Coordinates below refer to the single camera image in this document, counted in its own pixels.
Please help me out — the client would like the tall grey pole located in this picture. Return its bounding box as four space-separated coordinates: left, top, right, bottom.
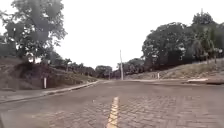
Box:
119 49 124 81

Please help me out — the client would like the row of distant trees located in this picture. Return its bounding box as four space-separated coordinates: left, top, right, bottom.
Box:
49 57 146 80

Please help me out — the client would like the yellow painted centre line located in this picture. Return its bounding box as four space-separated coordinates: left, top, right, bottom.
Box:
105 96 120 128

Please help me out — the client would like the grey cobblestone road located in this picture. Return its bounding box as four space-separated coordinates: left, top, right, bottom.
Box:
0 79 224 128

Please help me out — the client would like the grey concrete kerb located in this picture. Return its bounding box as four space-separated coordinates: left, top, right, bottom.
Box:
0 79 101 104

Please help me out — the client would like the wood of dark trees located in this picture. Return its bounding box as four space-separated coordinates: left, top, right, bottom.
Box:
141 11 224 71

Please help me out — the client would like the dry grass slope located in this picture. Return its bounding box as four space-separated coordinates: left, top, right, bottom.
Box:
133 58 224 81

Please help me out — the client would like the pale concrete kerb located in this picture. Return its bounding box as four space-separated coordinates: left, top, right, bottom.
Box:
123 77 224 86

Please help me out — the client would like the large leafy tree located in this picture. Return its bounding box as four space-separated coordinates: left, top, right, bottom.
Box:
0 0 68 64

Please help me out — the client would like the grassy earth bank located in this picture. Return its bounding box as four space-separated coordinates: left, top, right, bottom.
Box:
0 55 98 92

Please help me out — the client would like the short white post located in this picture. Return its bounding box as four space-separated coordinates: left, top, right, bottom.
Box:
43 77 48 90

